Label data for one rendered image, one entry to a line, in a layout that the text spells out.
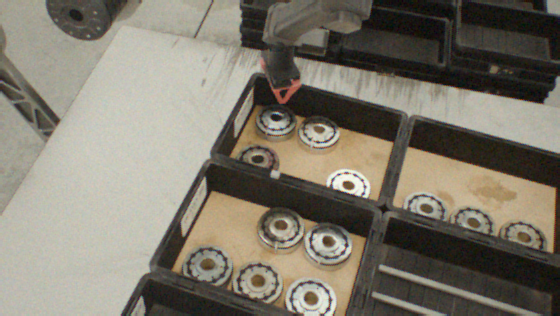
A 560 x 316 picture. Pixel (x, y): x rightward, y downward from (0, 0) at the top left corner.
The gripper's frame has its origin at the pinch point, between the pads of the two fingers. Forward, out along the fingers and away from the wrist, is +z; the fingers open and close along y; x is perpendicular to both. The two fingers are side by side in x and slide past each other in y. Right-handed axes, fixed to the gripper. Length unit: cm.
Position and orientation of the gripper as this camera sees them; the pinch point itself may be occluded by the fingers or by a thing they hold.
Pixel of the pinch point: (278, 91)
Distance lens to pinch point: 144.9
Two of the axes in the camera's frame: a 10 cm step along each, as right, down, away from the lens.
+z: -0.5, 6.3, 7.7
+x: -9.4, 2.2, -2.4
